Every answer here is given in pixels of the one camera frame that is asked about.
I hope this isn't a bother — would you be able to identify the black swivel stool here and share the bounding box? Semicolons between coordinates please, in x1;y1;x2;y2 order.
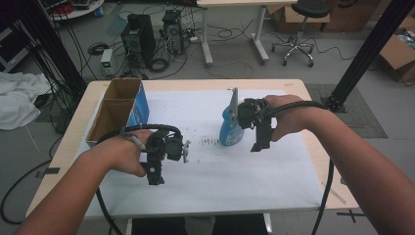
271;0;333;69

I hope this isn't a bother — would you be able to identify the white power supply unit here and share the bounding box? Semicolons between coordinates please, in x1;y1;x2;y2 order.
100;48;115;78

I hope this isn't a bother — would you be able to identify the black floor cable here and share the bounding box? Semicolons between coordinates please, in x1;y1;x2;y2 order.
0;136;64;226

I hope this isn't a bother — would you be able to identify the flat cardboard box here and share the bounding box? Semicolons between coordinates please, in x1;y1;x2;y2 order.
269;5;331;33

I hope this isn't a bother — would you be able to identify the black post with cables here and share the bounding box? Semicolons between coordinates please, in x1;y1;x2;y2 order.
9;0;88;99

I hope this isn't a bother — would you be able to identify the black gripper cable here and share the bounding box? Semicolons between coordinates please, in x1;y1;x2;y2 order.
257;99;336;235
95;123;183;235

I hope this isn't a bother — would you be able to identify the dark floor tape strip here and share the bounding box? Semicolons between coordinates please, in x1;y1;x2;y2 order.
34;166;62;179

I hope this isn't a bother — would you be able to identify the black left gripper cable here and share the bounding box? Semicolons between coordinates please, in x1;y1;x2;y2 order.
95;123;183;235

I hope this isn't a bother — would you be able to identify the cardboard box with blue side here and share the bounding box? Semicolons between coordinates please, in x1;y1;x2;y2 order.
85;77;151;149

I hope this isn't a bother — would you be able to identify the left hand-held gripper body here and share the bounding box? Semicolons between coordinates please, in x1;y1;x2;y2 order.
145;128;192;165

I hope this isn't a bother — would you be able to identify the black metal frame post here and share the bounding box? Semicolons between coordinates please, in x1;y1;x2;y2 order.
321;0;415;114

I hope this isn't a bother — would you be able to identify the grey cable plug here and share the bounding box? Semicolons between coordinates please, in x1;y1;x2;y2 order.
120;128;147;152

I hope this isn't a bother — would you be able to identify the grey floor mat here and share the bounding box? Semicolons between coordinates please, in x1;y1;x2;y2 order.
304;82;390;139

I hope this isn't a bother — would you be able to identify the white table mat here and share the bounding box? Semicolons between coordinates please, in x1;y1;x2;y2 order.
77;89;327;218

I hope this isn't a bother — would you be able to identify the small coiled black cable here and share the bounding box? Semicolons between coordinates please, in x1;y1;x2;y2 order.
87;42;110;56

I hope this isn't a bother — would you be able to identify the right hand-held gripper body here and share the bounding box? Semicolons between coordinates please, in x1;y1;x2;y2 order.
228;87;274;130

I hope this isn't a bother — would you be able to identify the tall cardboard box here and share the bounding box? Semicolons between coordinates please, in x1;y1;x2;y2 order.
322;0;381;33

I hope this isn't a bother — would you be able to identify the thin wooden stick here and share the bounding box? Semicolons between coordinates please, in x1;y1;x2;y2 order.
329;188;346;206

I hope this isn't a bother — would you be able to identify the blue bottle with white cap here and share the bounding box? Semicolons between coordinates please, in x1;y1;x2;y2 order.
218;104;246;147

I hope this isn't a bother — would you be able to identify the small black computer tower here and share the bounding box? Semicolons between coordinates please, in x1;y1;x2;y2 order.
161;9;186;56

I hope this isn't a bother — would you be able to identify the open cardboard box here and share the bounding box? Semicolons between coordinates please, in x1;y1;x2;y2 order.
377;16;415;83

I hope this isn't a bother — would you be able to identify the large coiled black cable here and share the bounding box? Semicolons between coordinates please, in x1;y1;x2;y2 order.
149;58;170;73

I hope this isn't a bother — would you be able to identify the round white table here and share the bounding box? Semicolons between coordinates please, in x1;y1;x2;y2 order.
48;0;106;22

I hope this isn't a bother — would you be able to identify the person's left hand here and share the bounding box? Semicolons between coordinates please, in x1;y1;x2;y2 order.
106;129;155;178

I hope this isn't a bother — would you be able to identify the large black computer tower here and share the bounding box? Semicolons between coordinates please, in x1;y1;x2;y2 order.
120;13;157;70

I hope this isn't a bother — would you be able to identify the white desk with legs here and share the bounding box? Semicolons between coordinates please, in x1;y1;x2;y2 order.
197;0;299;67

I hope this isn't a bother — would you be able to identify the person's right hand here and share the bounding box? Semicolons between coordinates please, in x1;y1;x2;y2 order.
262;94;314;143

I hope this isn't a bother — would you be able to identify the white cloth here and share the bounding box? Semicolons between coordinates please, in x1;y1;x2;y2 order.
0;71;52;131

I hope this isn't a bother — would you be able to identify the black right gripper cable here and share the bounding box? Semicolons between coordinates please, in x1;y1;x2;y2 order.
257;99;336;235

